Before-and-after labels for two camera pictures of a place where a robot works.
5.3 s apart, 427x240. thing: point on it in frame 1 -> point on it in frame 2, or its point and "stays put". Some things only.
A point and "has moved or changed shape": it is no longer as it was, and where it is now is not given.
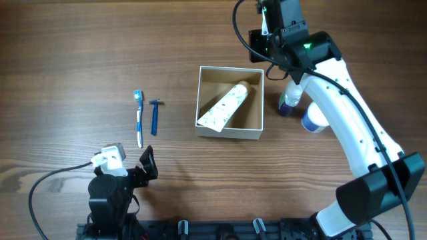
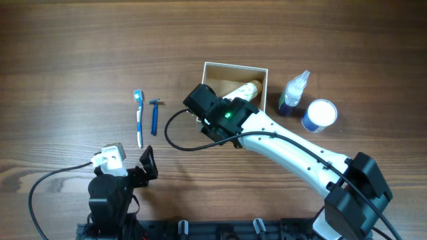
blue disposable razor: (156, 103) stays put
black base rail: (233, 231) stays put
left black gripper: (142, 179) stays put
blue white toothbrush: (138, 97) stays put
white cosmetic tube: (216, 117) has moved or changed shape
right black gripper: (255, 39) -> (205, 129)
